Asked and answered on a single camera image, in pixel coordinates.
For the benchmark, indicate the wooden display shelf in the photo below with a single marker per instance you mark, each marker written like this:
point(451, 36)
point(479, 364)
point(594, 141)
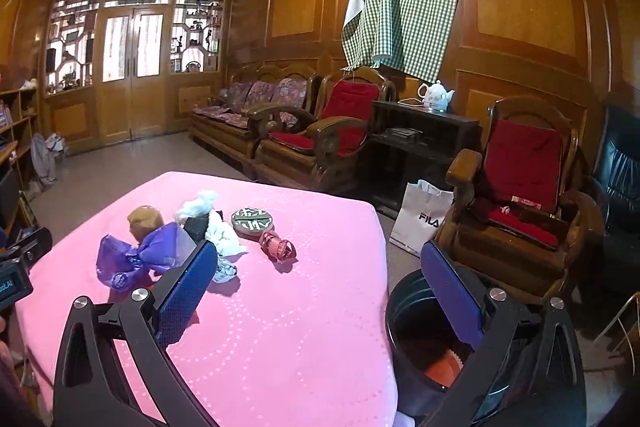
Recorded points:
point(72, 42)
point(197, 32)

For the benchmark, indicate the wooden armchair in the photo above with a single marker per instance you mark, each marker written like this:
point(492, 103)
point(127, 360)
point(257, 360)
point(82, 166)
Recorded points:
point(290, 157)
point(480, 247)

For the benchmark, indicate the purple plastic bag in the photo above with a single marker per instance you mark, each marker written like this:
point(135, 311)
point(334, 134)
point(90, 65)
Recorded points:
point(150, 247)

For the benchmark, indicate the wooden sofa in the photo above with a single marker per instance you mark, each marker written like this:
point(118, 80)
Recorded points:
point(220, 134)

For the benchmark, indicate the white plastic bag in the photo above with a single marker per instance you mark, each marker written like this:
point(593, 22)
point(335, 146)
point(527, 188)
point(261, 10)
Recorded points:
point(197, 207)

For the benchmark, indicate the floral sofa cushion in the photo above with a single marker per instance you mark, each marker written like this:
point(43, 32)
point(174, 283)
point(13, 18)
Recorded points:
point(242, 94)
point(264, 93)
point(291, 94)

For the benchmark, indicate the small pink toy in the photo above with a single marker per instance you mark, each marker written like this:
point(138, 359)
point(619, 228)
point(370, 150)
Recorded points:
point(277, 246)

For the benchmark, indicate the white ceramic kettle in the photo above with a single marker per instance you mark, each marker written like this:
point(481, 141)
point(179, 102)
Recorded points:
point(436, 97)

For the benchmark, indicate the round green tin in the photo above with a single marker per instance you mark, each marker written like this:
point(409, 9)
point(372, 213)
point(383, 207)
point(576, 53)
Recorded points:
point(251, 222)

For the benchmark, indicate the brown crumpled paper ball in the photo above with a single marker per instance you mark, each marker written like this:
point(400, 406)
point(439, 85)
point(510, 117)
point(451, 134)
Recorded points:
point(142, 219)

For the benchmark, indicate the pink tablecloth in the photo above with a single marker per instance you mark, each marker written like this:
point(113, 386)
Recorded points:
point(280, 307)

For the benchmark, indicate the white crumpled tissue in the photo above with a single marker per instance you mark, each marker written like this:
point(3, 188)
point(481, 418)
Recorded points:
point(223, 237)

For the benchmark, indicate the dark wooden side table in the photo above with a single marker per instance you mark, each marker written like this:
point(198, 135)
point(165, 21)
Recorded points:
point(425, 157)

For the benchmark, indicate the black crumpled wrapper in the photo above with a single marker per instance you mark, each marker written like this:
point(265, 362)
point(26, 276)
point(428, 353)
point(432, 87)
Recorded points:
point(196, 228)

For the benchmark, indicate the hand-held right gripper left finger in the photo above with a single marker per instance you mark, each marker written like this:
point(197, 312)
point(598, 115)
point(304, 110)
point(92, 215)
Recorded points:
point(187, 287)

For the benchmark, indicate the red chair cushion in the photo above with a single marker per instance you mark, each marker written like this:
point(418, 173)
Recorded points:
point(347, 107)
point(525, 162)

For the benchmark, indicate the black leather chair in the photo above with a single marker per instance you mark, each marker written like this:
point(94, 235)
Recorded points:
point(620, 167)

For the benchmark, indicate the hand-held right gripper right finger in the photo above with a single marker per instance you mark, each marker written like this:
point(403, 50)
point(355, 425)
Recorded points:
point(450, 292)

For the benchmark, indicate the grey cloth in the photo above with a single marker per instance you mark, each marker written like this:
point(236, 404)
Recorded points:
point(45, 157)

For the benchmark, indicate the pink packet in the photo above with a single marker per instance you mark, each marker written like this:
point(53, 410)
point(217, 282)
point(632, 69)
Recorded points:
point(527, 203)

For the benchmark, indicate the open wooden bookshelf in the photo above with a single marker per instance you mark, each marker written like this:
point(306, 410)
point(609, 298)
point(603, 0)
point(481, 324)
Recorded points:
point(20, 127)

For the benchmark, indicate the silver crumpled wrapper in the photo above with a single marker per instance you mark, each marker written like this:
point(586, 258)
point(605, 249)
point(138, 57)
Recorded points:
point(225, 269)

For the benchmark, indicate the wooden double door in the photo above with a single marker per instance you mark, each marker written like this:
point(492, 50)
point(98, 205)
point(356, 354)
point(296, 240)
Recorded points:
point(132, 107)

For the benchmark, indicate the white shopping bag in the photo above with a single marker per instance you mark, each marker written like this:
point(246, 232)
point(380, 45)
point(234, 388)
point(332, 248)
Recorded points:
point(420, 217)

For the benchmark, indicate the green checked cloth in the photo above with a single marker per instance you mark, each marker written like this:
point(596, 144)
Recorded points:
point(400, 7)

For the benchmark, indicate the dark round trash bin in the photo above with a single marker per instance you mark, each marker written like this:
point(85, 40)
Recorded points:
point(410, 307)

